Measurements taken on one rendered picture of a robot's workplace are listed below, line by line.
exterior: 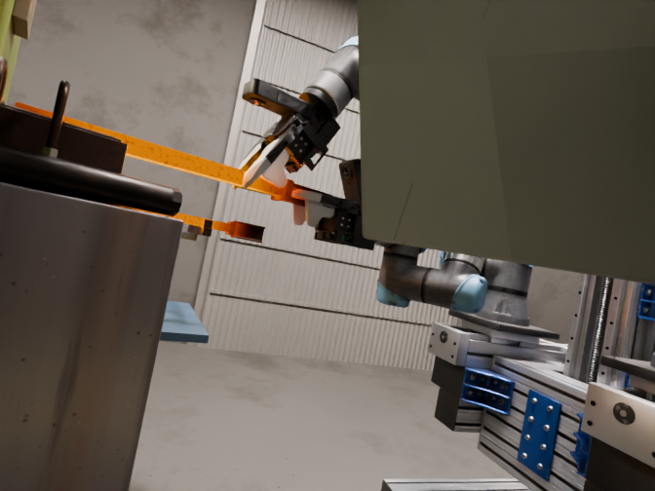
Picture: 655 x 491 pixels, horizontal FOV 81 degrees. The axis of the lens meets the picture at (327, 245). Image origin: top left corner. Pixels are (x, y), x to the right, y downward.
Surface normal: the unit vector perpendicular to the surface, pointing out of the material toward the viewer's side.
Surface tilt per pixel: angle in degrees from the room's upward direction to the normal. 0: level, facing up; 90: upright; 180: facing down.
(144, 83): 90
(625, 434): 90
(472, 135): 120
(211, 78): 90
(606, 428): 90
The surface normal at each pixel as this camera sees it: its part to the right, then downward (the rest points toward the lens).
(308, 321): 0.32, 0.03
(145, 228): 0.61, 0.09
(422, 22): -0.48, 0.39
